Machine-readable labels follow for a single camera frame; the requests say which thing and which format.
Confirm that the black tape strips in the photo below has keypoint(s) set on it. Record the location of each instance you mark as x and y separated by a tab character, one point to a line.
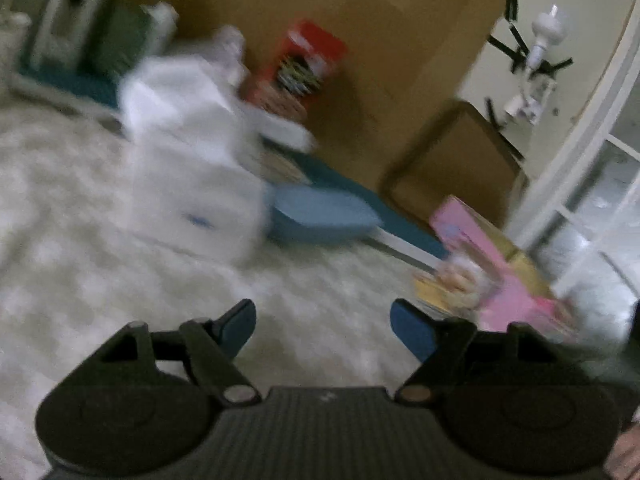
511	0

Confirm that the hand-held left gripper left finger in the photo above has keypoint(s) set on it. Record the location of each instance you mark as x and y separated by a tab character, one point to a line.
235	329

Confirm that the patterned beige blanket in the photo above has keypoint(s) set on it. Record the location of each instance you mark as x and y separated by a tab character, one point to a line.
75	260

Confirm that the small wooden tray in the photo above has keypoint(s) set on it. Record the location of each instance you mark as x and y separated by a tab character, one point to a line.
460	160

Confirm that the clear plastic bag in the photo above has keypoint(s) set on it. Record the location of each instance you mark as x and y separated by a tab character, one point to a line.
227	42

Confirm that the silver appliance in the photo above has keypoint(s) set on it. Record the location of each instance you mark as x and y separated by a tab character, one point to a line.
60	10

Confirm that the blue plastic case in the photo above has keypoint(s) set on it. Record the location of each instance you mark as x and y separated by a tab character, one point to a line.
320	215

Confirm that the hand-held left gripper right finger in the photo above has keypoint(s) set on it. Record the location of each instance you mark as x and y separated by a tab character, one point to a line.
410	329

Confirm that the white wall lamp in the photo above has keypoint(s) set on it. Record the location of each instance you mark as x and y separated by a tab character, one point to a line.
545	27

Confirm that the white window frame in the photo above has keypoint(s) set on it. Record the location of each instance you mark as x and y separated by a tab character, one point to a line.
590	135

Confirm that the teal mat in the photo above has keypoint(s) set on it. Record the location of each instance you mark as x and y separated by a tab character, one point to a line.
400	225

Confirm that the red cereal box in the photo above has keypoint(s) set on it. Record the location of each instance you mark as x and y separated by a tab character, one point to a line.
307	52

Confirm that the white tissue pack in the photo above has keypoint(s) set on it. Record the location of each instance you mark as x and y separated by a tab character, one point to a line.
190	185

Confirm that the green packet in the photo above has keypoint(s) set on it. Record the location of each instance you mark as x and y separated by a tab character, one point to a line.
125	35

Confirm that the large wooden board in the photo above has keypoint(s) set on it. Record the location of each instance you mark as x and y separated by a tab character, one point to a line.
400	35

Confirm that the pink snack box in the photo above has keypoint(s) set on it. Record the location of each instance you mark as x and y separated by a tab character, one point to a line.
510	300

